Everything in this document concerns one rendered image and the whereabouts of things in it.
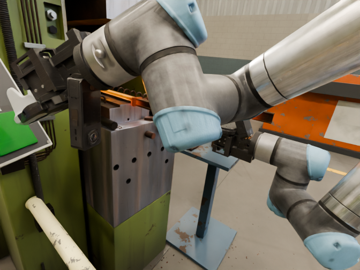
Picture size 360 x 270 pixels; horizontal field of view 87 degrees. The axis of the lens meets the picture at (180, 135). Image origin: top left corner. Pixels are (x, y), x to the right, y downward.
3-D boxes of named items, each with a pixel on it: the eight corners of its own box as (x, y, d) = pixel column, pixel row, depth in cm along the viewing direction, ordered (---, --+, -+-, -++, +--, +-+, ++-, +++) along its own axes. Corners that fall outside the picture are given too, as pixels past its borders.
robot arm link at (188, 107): (252, 128, 25) (225, 52, 26) (194, 147, 18) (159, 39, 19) (209, 142, 31) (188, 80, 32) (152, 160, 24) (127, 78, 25)
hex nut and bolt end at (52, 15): (60, 34, 63) (58, 10, 61) (51, 33, 61) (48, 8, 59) (56, 34, 65) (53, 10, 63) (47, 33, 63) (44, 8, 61)
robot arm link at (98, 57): (147, 75, 31) (120, 78, 23) (124, 87, 32) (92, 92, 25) (125, 28, 29) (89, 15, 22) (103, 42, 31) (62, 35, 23)
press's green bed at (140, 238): (165, 247, 128) (171, 189, 111) (115, 296, 99) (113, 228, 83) (115, 205, 159) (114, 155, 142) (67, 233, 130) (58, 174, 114)
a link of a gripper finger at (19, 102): (4, 97, 34) (36, 76, 31) (22, 127, 36) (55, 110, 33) (-17, 100, 32) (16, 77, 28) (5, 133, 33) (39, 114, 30)
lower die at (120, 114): (149, 117, 88) (149, 98, 85) (110, 125, 73) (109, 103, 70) (99, 99, 111) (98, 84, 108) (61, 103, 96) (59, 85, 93)
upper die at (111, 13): (152, 30, 75) (154, 1, 72) (106, 18, 60) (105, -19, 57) (95, 31, 98) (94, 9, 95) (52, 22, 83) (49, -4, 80)
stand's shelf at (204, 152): (251, 147, 123) (252, 144, 122) (227, 171, 91) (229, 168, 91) (209, 134, 138) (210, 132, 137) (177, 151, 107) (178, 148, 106)
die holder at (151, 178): (171, 189, 111) (178, 115, 95) (113, 228, 82) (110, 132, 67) (114, 155, 142) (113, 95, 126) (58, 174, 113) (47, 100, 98)
